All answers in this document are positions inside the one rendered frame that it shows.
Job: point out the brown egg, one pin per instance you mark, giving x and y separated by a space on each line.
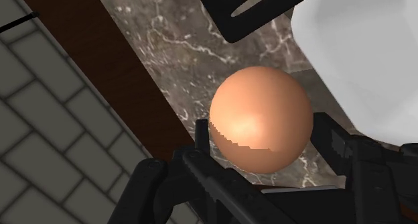
261 115

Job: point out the black slotted spatula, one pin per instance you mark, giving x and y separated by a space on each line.
248 17

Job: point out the brown wooden counter cabinet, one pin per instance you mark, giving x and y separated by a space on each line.
107 63

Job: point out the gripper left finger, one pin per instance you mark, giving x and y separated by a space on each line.
202 181

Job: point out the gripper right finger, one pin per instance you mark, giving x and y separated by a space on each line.
365 171

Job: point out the white bowl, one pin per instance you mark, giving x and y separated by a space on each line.
362 53

